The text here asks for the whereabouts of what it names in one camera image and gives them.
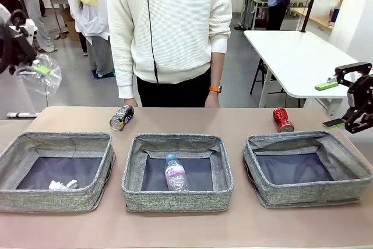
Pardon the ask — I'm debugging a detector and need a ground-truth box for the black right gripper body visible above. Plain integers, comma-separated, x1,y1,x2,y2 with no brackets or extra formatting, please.
346,74,373,121

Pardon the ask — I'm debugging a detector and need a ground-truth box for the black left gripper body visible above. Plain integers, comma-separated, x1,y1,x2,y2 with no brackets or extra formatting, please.
0,29,38,75

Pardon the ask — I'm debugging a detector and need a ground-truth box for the clear plastic cup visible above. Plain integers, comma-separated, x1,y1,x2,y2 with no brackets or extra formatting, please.
14,53,62,96

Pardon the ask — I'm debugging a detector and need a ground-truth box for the red soda can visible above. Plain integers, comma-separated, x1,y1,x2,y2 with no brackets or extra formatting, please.
272,107,295,133

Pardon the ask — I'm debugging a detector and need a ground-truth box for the white paper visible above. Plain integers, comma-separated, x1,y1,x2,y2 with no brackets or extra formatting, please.
48,178,79,190

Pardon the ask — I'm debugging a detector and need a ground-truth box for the clear plastic bottle pink label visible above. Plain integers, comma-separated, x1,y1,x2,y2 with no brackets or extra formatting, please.
164,152,189,194

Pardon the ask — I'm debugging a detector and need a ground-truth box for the person's right forearm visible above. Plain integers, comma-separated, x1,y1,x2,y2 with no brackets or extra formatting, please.
112,36,136,100

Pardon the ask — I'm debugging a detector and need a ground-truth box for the person's left forearm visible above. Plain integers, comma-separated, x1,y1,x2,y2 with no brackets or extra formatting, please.
208,52,227,88

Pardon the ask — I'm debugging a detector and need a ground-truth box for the person's left hand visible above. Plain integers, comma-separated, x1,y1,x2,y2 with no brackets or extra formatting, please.
205,91,221,108

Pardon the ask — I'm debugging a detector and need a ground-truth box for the bystander in grey trousers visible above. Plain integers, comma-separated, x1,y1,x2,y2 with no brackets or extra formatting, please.
11,0,58,54

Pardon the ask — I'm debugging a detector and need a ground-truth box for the wooden background desk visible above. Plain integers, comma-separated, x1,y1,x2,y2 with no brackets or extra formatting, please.
290,6,335,31

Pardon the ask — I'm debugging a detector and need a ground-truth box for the large white table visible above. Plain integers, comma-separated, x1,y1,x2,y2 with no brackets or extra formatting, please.
243,29,373,115

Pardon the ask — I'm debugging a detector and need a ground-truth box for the translucent plastic box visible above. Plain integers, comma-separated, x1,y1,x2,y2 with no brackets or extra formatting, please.
313,0,342,24

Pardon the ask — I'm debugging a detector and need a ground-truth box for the black folding chair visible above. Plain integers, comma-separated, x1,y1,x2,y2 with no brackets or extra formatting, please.
250,56,288,95

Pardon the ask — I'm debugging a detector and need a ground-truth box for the grey fabric basket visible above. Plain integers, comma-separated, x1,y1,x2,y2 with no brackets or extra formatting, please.
242,130,373,209
0,131,117,213
121,133,234,212

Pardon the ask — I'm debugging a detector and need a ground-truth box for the black silver Pepsi can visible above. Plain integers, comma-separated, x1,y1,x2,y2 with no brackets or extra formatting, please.
109,104,135,131

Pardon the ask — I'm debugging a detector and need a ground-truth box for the person in white sweater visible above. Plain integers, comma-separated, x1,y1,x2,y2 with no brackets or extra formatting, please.
106,0,233,108

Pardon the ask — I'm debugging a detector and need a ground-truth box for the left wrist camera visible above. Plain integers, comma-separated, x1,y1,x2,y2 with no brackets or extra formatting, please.
10,9,38,40

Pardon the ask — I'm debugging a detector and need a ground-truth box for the black cord on sweater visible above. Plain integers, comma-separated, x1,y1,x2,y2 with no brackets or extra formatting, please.
145,0,160,84

